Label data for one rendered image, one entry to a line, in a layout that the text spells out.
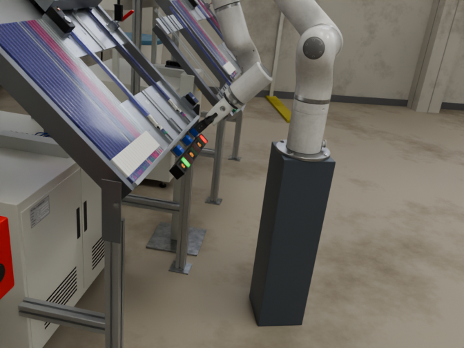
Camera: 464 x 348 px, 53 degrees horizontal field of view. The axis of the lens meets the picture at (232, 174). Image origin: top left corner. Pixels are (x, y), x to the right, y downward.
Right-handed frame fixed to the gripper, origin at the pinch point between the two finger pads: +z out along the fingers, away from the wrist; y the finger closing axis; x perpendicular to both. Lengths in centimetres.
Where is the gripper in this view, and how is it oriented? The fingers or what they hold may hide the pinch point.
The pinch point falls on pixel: (200, 126)
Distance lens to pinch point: 170.5
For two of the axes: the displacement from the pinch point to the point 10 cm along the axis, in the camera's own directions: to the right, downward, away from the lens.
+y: 1.7, -3.7, 9.1
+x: -6.6, -7.3, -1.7
